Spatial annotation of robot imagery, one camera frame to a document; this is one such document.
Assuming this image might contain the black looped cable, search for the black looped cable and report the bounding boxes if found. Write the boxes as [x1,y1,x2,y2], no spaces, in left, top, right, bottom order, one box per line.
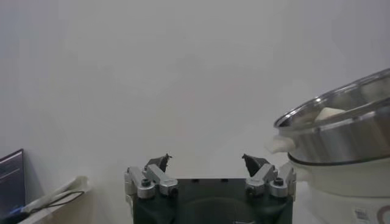
[29,191,85,214]

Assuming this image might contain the white electric cooker pot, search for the white electric cooker pot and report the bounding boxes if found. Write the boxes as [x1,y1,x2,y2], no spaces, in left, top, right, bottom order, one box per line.
[264,135,390,224]

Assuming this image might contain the perforated steel steamer basket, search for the perforated steel steamer basket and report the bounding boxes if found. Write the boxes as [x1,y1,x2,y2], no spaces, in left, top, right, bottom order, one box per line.
[273,68,390,167]

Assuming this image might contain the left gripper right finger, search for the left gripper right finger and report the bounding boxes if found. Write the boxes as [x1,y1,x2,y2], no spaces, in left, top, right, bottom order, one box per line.
[241,153,297,199]

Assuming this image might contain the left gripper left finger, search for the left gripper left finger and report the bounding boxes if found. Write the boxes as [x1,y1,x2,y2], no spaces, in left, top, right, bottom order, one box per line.
[124,153,179,200]

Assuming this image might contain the dark screen device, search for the dark screen device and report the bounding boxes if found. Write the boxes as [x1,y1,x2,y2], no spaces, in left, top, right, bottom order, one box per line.
[0,148,27,220]

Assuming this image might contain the white steamed baozi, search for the white steamed baozi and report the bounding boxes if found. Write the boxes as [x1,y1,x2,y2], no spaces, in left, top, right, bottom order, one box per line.
[313,107,347,122]

